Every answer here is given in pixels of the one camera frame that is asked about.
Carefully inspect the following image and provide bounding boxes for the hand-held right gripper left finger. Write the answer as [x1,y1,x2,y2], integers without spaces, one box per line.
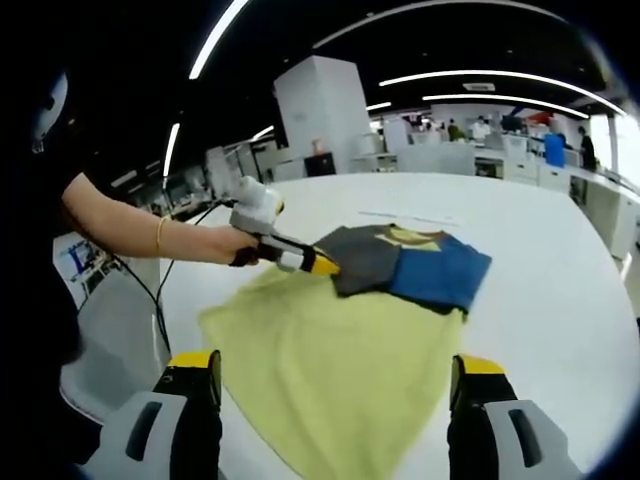
[79,348,224,480]

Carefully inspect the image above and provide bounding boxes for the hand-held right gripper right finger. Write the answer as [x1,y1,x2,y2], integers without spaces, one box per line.
[446,353,584,480]

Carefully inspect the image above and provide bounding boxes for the yellow-green cloth template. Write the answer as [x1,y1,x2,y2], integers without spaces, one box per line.
[198,264,469,480]

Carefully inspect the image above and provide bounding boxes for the blue and grey garment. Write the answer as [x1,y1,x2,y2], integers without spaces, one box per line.
[312,223,493,316]

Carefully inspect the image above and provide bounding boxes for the person's left hand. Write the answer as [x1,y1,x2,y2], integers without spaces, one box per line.
[212,225,261,266]

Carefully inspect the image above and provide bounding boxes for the black cabinet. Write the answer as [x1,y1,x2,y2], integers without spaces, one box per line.
[304,153,337,178]

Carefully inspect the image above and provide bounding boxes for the white chair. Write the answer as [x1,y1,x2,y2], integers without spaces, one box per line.
[62,279,171,421]

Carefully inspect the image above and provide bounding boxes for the ceiling light strip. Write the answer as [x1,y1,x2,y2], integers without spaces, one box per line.
[378,70,626,116]
[163,123,181,176]
[422,93,590,120]
[188,0,250,80]

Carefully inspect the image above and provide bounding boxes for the white square pillar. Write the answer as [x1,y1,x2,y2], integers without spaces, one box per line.
[273,54,374,176]

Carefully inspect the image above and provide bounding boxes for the white chest device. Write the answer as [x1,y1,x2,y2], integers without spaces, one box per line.
[30,72,70,154]

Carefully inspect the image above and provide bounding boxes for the white lab counter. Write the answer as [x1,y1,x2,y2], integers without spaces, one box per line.
[569,164,640,261]

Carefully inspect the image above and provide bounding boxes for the blue barrel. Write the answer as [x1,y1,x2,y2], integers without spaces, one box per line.
[543,132,566,166]

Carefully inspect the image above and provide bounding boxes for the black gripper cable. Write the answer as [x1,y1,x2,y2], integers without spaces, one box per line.
[112,198,237,354]

